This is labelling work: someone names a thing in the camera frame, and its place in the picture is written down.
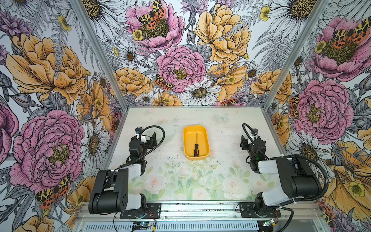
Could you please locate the orange black handled screwdriver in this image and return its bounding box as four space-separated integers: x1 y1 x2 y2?
194 133 199 157

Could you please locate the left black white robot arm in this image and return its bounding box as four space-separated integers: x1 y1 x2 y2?
88 125 165 215

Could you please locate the yellow plastic bin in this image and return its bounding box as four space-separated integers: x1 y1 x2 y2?
183 125 210 160

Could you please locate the right green circuit board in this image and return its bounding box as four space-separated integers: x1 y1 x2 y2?
262 219 276 227

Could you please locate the green circuit board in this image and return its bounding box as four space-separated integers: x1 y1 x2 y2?
262 219 276 227
131 222 156 232

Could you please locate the left green circuit board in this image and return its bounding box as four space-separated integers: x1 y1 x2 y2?
131 222 156 232

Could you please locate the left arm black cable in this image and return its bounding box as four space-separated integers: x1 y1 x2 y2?
118 125 166 170

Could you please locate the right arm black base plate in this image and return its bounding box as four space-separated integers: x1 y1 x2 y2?
237 202 281 218

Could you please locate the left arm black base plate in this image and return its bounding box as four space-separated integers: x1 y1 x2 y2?
120 203 162 219

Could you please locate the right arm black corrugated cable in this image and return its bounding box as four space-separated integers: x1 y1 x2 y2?
242 123 330 202

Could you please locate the aluminium front rail frame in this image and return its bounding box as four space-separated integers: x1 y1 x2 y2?
73 200 330 232

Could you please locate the right aluminium corner post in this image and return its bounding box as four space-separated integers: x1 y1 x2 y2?
262 0 328 110

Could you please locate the aluminium corner post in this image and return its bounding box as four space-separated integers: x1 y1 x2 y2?
71 1 128 113
262 0 328 110

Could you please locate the left aluminium corner post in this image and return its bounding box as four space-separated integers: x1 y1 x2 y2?
71 1 128 113

